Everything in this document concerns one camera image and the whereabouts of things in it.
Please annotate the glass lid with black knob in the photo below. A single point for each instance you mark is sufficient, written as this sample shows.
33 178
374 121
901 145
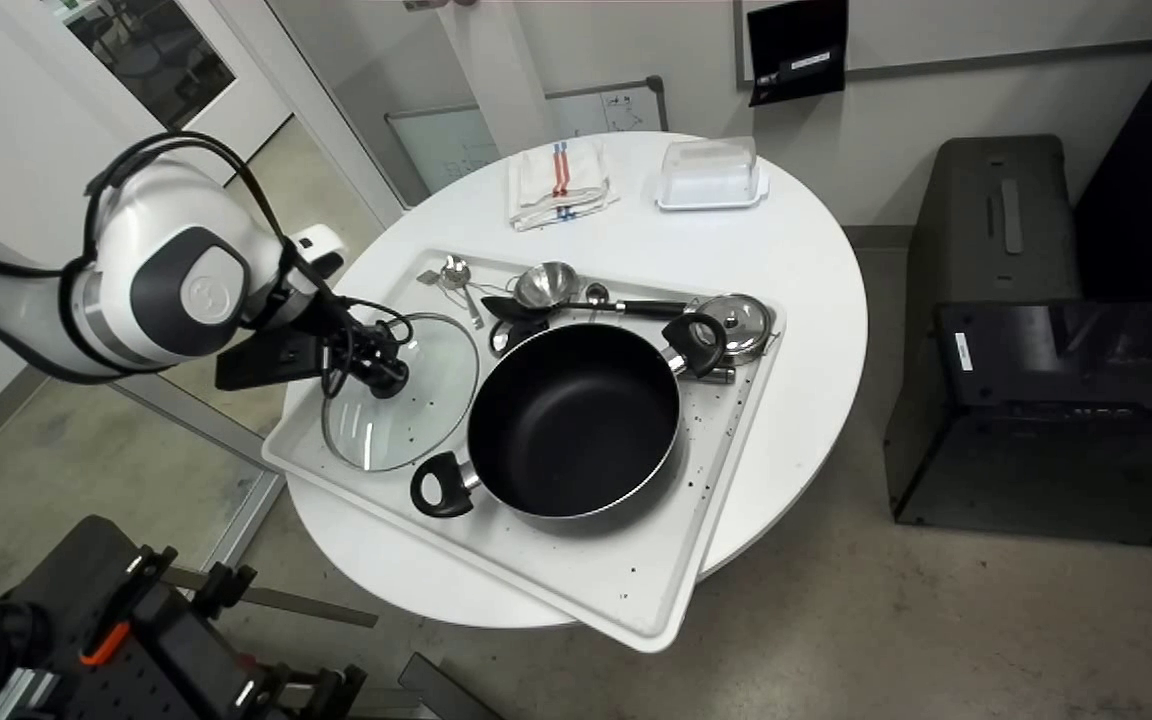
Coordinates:
398 427

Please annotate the black cooking pot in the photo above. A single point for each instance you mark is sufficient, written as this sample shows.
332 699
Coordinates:
576 427

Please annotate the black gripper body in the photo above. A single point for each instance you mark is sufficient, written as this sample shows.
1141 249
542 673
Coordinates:
326 324

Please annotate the black marker holder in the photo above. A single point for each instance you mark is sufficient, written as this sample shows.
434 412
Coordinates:
796 45

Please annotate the white door with glass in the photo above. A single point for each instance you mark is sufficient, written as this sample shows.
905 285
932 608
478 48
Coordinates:
500 54

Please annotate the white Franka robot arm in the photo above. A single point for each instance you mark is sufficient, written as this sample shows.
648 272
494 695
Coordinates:
162 285

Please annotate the small steel ladle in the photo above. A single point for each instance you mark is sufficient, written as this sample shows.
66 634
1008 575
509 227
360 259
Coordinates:
544 285

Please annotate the black tripod equipment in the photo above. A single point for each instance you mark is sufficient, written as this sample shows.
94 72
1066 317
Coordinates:
136 626

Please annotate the low black case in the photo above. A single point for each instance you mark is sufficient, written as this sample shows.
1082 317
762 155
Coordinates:
1042 385

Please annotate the black serving spoon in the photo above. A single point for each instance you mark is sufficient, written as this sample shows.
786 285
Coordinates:
509 333

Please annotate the clear plastic container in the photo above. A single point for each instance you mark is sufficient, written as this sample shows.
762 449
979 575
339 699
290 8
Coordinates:
711 174

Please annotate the large wall whiteboard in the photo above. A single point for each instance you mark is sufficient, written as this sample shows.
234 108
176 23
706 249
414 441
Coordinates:
1031 27

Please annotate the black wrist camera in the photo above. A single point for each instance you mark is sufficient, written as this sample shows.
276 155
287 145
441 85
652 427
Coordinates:
270 361

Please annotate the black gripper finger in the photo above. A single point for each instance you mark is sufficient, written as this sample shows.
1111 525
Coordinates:
384 361
371 385

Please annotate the large steel ladle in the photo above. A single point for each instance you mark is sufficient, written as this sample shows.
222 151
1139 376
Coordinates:
741 321

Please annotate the white plastic tray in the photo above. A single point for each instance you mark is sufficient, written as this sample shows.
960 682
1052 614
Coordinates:
628 575

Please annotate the small steel measuring spoon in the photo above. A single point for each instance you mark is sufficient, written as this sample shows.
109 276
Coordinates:
458 272

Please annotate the folded white red-striped cloth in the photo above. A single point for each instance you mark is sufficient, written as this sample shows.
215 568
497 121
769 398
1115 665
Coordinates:
562 186

